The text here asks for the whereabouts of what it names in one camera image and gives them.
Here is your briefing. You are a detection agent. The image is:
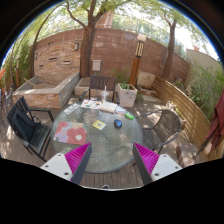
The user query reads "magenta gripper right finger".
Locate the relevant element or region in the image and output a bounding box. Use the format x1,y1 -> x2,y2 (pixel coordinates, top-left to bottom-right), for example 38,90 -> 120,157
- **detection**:
133,143 -> 182,185

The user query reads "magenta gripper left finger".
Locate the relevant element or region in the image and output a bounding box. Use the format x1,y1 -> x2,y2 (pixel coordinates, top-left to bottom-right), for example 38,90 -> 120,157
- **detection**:
41,143 -> 92,185

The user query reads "floral pink mouse pad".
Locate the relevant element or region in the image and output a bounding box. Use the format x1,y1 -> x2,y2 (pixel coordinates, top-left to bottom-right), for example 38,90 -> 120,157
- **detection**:
54,121 -> 87,145

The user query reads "black computer mouse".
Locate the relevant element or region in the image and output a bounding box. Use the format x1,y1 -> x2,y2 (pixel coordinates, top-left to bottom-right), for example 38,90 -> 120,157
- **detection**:
114,119 -> 122,129

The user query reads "white computer keyboard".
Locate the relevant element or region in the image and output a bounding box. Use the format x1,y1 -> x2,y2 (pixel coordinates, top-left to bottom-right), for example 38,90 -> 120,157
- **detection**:
64,103 -> 80,115

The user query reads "wicker chair on right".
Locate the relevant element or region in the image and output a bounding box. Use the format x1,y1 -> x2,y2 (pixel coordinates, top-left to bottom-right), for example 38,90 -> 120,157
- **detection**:
137,109 -> 181,151

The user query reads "black chair on left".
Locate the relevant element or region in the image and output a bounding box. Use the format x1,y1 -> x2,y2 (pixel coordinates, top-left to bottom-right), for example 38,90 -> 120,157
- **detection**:
6,97 -> 54,161

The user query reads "yellow square coaster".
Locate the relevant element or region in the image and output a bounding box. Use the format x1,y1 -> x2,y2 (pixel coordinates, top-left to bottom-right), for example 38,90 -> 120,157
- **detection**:
93,120 -> 106,130

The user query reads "round glass patio table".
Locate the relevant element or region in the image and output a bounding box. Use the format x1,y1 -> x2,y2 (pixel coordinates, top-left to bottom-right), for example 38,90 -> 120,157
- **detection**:
52,106 -> 143,173

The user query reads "green highlighter marker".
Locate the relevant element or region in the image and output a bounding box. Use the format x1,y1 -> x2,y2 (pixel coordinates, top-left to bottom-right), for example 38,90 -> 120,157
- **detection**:
125,112 -> 134,120

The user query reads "colourful magazine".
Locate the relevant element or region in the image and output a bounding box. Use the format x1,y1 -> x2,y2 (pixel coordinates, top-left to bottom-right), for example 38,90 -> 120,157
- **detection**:
81,99 -> 101,109

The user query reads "open white book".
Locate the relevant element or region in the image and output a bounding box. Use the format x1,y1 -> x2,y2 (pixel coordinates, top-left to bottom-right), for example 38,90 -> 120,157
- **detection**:
99,102 -> 117,113

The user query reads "folded red umbrella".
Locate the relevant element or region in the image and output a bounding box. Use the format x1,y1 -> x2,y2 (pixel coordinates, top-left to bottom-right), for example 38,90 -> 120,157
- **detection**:
198,89 -> 224,153

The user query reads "white square planter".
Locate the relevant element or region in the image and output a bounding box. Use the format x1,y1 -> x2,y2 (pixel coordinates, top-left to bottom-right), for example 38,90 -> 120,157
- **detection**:
118,83 -> 137,107

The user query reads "clear plastic cup with straw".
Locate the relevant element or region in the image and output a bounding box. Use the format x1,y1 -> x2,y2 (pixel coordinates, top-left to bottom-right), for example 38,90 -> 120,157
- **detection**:
101,86 -> 109,102

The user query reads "stone raised planter bed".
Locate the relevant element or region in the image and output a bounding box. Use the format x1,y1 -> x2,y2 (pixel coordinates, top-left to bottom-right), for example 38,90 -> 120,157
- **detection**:
12,72 -> 80,108

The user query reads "dark chair at back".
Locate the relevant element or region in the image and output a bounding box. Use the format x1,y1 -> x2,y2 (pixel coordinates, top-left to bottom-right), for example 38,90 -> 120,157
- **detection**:
79,75 -> 120,104

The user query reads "tree trunk right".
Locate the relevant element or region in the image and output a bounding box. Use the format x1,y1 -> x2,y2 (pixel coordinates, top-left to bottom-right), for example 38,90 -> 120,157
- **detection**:
162,14 -> 177,79

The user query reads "tree trunk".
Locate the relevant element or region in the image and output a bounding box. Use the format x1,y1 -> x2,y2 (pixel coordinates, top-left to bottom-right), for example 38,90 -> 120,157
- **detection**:
66,0 -> 109,78
162,14 -> 177,79

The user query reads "tree trunk centre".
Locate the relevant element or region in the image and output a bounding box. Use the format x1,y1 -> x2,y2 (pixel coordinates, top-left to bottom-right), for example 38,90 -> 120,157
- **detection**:
66,0 -> 109,78

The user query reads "grey wall box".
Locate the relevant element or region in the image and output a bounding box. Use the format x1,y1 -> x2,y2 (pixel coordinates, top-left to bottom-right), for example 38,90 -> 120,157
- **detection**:
92,60 -> 101,71

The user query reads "wooden lamp post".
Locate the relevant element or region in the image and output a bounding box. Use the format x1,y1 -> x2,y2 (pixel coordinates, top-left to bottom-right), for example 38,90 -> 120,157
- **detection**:
129,34 -> 146,86

